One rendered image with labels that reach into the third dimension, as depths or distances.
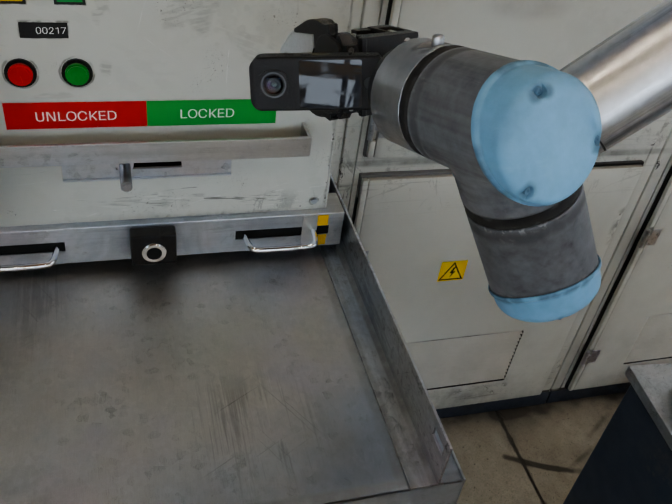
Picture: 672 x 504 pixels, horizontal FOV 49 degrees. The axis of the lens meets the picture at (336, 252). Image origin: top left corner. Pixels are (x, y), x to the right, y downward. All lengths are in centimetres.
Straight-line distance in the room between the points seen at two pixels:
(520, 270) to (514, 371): 140
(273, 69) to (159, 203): 42
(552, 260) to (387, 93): 18
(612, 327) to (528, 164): 153
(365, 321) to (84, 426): 38
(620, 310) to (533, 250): 141
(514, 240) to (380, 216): 89
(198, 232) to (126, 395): 25
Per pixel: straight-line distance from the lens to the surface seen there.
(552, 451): 209
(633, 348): 214
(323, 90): 64
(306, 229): 107
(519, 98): 50
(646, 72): 69
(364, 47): 68
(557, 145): 52
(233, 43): 92
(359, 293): 105
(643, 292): 197
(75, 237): 104
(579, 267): 60
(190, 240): 105
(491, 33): 132
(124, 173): 95
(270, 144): 94
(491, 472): 198
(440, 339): 176
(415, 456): 89
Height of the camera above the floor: 155
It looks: 39 degrees down
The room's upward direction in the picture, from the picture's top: 9 degrees clockwise
